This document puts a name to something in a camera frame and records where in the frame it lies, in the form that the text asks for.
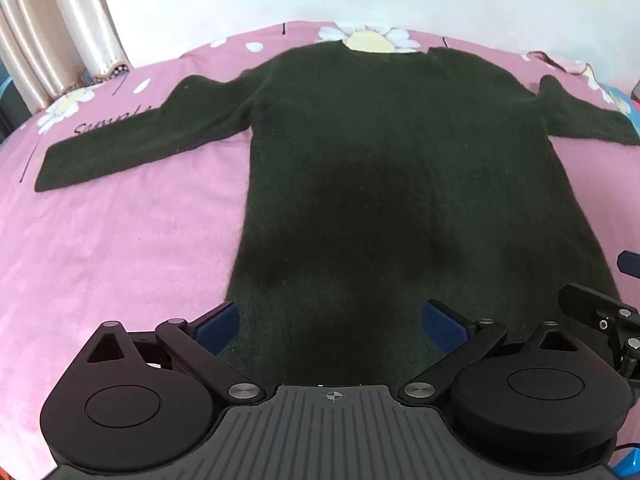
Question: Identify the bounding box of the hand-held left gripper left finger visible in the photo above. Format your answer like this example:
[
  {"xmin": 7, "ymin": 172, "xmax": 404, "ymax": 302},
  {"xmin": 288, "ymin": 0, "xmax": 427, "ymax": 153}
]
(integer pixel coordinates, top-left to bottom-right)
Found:
[{"xmin": 87, "ymin": 301, "xmax": 267, "ymax": 404}]

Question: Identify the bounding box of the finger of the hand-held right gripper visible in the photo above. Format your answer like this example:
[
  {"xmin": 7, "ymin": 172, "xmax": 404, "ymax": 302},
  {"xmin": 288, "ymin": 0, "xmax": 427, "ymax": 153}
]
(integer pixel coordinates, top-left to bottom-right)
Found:
[
  {"xmin": 616, "ymin": 249, "xmax": 640, "ymax": 278},
  {"xmin": 557, "ymin": 282, "xmax": 640, "ymax": 377}
]

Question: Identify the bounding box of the pink patterned curtain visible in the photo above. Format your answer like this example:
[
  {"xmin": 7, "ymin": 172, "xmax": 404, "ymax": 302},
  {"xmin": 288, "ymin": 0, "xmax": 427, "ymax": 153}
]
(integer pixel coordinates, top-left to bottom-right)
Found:
[{"xmin": 0, "ymin": 0, "xmax": 133, "ymax": 116}]

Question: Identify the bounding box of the pink floral bedsheet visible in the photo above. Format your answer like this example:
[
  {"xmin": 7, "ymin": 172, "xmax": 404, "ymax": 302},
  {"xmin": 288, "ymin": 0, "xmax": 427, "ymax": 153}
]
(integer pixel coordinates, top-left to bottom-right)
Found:
[{"xmin": 0, "ymin": 20, "xmax": 640, "ymax": 480}]

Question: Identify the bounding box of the dark green sweater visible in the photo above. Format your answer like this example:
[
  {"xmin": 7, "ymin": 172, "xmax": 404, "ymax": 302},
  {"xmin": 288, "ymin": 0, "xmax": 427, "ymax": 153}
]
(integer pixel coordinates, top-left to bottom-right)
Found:
[{"xmin": 34, "ymin": 41, "xmax": 640, "ymax": 388}]

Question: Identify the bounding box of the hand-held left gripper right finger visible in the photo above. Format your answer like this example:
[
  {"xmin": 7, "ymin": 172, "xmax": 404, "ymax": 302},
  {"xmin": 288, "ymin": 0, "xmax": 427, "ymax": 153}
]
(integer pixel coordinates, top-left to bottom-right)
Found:
[{"xmin": 397, "ymin": 299, "xmax": 577, "ymax": 404}]

